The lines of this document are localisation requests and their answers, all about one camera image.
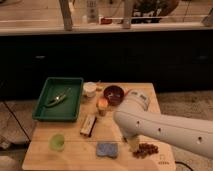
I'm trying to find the blue sponge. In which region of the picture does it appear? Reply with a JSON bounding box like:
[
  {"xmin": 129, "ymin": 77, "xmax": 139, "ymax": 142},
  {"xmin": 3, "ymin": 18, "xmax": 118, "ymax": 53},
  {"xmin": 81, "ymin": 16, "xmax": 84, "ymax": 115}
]
[{"xmin": 96, "ymin": 142, "xmax": 118, "ymax": 158}]

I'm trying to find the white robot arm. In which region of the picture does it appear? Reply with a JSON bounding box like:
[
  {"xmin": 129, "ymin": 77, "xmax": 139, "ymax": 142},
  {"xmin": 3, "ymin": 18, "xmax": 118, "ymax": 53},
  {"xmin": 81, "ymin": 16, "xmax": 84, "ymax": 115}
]
[{"xmin": 113, "ymin": 89, "xmax": 213, "ymax": 159}]

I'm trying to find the green plastic tray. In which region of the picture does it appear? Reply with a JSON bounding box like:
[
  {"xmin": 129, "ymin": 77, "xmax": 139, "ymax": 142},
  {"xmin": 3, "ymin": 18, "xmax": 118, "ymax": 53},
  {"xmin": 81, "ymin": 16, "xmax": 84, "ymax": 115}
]
[{"xmin": 32, "ymin": 77, "xmax": 84, "ymax": 122}]

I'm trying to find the bunch of red grapes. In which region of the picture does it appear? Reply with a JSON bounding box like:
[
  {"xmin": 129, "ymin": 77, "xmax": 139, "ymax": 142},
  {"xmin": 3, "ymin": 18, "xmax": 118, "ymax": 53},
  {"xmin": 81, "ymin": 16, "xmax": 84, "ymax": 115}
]
[{"xmin": 133, "ymin": 143, "xmax": 159, "ymax": 158}]

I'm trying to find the wooden block with black edge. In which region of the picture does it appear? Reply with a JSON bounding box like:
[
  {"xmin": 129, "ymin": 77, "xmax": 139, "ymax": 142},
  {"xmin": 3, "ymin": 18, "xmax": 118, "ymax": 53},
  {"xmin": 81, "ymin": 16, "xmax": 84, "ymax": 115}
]
[{"xmin": 80, "ymin": 115, "xmax": 97, "ymax": 137}]

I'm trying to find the orange bowl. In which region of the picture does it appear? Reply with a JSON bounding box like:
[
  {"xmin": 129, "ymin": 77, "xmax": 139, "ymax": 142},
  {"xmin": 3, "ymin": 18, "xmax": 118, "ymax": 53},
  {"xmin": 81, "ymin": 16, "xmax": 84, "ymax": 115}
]
[{"xmin": 124, "ymin": 89, "xmax": 131, "ymax": 96}]

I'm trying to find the dark red bowl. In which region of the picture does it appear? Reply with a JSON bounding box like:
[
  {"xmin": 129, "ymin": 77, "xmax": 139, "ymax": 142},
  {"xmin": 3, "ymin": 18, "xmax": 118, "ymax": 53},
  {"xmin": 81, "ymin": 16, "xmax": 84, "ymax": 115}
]
[{"xmin": 103, "ymin": 85, "xmax": 124, "ymax": 106}]

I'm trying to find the white small cup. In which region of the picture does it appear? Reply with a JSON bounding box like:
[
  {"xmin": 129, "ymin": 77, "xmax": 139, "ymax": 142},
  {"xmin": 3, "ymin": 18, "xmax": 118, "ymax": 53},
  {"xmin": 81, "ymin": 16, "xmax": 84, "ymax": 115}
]
[{"xmin": 83, "ymin": 82, "xmax": 97, "ymax": 98}]

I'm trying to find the green plastic cup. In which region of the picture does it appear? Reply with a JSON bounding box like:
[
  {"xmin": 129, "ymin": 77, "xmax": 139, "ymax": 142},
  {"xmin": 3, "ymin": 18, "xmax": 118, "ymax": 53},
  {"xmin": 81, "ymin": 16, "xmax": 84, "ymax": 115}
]
[{"xmin": 49, "ymin": 134, "xmax": 65, "ymax": 151}]

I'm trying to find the green chili pepper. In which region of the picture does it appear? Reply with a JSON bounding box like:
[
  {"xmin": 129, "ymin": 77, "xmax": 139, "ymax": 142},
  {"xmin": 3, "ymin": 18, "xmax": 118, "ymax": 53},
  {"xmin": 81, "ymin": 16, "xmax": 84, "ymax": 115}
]
[{"xmin": 46, "ymin": 88, "xmax": 70, "ymax": 108}]

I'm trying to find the black cable on floor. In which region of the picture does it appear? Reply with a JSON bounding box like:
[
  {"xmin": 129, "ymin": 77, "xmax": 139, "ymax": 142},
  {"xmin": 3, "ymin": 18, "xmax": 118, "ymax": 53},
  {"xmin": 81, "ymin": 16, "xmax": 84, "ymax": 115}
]
[{"xmin": 175, "ymin": 161, "xmax": 195, "ymax": 171}]

